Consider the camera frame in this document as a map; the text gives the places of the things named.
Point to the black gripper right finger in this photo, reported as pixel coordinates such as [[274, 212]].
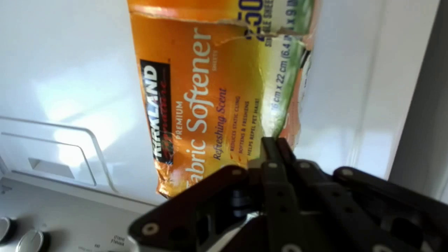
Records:
[[349, 211]]

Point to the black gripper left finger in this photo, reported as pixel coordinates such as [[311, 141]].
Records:
[[209, 214]]

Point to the yellow fabric softener box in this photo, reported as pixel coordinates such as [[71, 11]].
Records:
[[217, 78]]

